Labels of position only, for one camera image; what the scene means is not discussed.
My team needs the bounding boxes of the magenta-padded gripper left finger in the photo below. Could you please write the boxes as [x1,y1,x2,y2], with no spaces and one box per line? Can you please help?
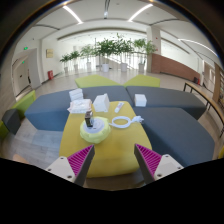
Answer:
[45,144,96,187]

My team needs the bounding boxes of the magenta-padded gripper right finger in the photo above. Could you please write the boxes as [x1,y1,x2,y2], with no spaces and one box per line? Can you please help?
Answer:
[133,143,185,185]

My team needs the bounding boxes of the large grey sofa module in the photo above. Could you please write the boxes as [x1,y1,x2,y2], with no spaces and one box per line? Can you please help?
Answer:
[133,106,216,168]

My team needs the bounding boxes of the round yellow-green power strip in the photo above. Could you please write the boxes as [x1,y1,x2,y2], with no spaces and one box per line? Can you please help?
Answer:
[79,115,112,145]

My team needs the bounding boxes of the yellow upholstered ottoman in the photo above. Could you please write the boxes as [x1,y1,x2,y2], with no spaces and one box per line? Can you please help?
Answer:
[58,109,153,179]

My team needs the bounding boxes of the long grey sofa module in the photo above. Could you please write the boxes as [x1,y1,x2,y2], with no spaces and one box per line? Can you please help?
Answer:
[24,85,134,132]

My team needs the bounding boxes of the narrow grey sofa module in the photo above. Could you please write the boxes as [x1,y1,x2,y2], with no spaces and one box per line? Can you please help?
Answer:
[125,85,208,120]

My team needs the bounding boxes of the black cube ottoman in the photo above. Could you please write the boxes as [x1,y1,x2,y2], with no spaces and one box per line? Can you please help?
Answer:
[1,108,22,135]

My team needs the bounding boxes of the small white cube box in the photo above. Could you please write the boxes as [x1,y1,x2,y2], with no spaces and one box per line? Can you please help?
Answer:
[133,93,148,108]

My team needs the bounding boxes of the green bench seat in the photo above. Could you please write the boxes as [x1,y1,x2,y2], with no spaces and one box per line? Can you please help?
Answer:
[12,89,37,119]

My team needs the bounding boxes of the stacked white box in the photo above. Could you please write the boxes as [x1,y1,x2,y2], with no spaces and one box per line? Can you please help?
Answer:
[68,88,85,102]

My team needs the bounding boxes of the white tissue box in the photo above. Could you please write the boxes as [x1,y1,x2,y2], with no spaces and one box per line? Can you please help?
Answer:
[92,93,111,113]

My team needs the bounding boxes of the green upholstered ottoman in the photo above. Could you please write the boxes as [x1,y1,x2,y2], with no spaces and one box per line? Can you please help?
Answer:
[74,73,123,89]
[122,73,162,88]

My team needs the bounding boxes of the row of potted plants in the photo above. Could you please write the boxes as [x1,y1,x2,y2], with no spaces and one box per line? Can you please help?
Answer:
[59,33,158,75]

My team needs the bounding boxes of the ceiling strip lights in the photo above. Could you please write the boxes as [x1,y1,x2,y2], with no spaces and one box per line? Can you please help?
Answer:
[62,3,219,58]

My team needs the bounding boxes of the wooden bench with black frame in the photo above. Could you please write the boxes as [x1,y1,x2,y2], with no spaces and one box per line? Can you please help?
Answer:
[182,80,224,138]

